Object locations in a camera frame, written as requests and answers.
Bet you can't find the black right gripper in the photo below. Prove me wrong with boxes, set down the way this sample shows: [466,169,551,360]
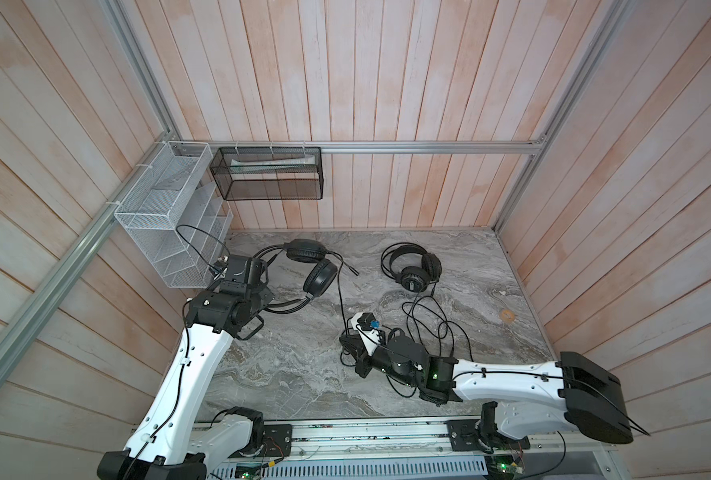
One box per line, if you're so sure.
[341,332,419,387]

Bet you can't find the large black gaming headset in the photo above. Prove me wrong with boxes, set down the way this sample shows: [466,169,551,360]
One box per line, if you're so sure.
[252,238,346,315]

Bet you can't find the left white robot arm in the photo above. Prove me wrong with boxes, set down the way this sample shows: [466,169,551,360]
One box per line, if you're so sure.
[97,256,273,479]

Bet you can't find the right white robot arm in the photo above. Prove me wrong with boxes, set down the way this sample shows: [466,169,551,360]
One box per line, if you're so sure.
[339,325,647,453]

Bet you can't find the papers in black basket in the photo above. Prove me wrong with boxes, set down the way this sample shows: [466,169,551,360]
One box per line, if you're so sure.
[228,156,318,174]

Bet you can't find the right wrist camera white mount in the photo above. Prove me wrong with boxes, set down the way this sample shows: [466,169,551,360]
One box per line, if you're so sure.
[348,312,385,356]

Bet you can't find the small black wired headphones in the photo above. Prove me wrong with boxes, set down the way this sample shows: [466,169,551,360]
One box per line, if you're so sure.
[380,241,475,362]

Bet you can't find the white wire mesh wall shelf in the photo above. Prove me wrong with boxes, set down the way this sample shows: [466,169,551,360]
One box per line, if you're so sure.
[115,141,233,289]

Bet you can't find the black wire mesh wall basket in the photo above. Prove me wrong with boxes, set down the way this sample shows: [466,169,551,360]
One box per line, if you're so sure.
[209,146,324,202]

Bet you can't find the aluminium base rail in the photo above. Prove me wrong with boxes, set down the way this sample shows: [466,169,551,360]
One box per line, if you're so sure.
[209,416,631,479]

